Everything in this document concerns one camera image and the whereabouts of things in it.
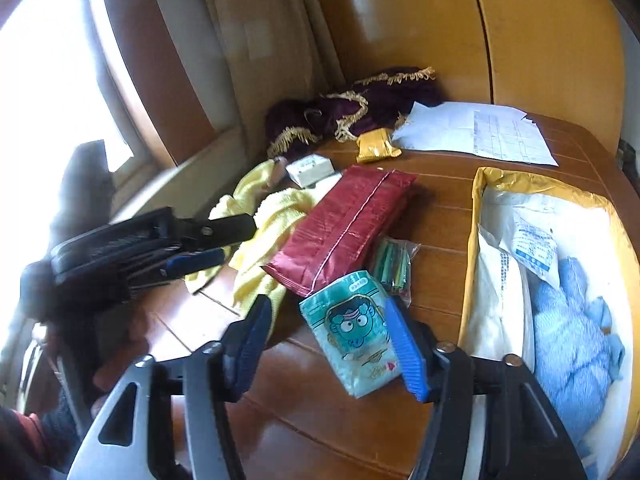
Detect white blue printed packet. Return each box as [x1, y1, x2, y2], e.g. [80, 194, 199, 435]
[500, 209, 560, 289]

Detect wooden window frame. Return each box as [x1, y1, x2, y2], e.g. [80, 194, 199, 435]
[89, 0, 216, 168]

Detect small yellow foil packet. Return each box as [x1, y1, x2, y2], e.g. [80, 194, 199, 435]
[356, 128, 402, 164]

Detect yellow lined white box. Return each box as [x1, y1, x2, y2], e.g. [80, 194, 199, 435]
[459, 167, 639, 479]

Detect yellow wooden wardrobe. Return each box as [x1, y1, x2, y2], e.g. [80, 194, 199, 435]
[319, 0, 625, 152]

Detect green cartoon snack packet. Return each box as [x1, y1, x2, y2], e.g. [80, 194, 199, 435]
[299, 270, 400, 398]

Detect white paper sheets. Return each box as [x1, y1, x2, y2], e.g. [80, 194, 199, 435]
[392, 102, 558, 167]

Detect yellow knotted towel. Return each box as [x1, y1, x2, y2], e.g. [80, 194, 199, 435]
[183, 156, 286, 295]

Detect purple fringed velvet cloth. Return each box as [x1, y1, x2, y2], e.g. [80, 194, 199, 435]
[265, 66, 447, 159]

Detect blue microfiber cloth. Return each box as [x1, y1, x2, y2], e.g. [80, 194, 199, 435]
[532, 257, 625, 458]

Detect red foil package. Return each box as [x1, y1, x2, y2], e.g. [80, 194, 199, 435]
[262, 165, 416, 298]

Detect person left hand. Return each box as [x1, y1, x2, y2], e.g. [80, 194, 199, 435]
[47, 301, 149, 432]

